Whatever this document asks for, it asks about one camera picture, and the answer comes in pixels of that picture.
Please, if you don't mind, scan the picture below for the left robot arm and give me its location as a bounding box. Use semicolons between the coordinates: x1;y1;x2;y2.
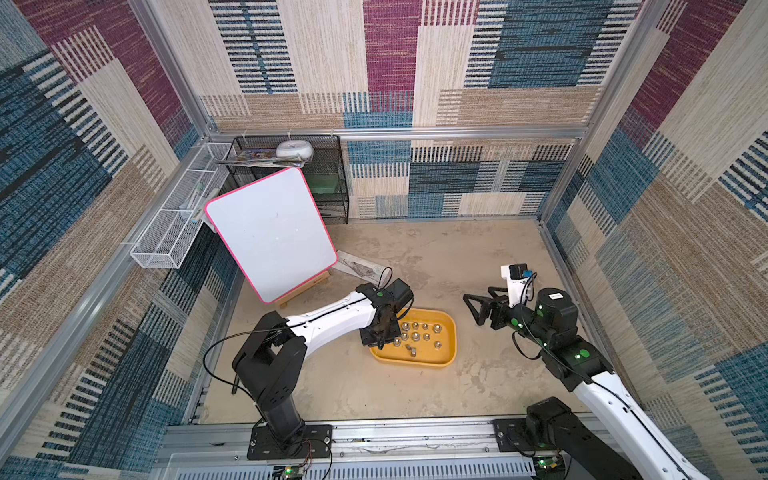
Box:
232;279;414;460

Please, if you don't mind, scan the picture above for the pink framed whiteboard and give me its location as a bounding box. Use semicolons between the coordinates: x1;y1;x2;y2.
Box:
204;167;338;304

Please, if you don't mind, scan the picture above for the white wire basket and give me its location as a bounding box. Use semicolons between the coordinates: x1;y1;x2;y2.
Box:
130;143;230;269

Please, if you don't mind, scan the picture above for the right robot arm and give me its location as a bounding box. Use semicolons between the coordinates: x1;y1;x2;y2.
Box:
463;287;705;479

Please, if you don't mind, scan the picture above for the yellow plastic storage box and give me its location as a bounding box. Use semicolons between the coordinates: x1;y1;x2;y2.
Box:
370;308;458;368

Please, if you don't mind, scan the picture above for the black mesh shelf rack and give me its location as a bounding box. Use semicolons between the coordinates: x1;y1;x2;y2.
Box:
221;135;350;224

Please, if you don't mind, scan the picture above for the white round device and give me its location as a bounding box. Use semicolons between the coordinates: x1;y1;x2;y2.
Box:
275;139;314;161

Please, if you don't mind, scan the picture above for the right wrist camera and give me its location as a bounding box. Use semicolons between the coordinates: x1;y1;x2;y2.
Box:
500;263;535;308

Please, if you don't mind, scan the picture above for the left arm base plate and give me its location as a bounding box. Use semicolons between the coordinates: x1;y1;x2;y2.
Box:
246;424;333;461

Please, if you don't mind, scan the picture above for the wooden whiteboard easel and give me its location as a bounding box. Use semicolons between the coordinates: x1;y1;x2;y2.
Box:
277;271;330;308

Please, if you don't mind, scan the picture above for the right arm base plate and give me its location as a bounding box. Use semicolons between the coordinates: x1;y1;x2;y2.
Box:
492;417;580;455

